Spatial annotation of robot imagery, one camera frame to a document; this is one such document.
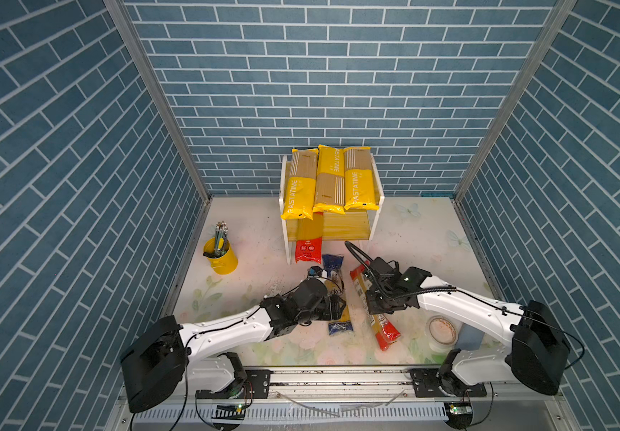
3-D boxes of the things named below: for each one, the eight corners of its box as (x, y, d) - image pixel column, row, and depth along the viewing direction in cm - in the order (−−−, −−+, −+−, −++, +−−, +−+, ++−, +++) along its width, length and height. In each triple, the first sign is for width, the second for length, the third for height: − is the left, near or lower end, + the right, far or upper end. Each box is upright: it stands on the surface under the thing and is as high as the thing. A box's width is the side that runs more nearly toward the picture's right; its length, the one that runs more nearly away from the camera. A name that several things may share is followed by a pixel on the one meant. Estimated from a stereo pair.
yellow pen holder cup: (210, 275, 98) (198, 256, 88) (216, 257, 103) (205, 237, 93) (234, 275, 98) (225, 256, 88) (239, 257, 103) (230, 237, 93)
